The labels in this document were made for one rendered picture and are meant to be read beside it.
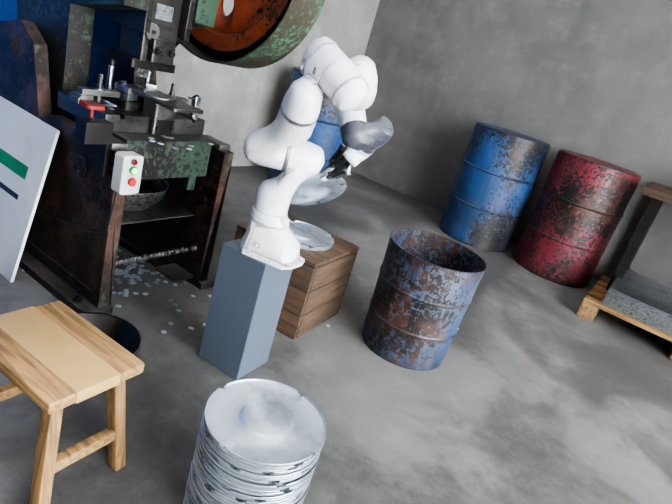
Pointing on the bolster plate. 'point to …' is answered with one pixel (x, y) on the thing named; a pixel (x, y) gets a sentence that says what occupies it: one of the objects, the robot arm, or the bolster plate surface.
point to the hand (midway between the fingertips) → (326, 174)
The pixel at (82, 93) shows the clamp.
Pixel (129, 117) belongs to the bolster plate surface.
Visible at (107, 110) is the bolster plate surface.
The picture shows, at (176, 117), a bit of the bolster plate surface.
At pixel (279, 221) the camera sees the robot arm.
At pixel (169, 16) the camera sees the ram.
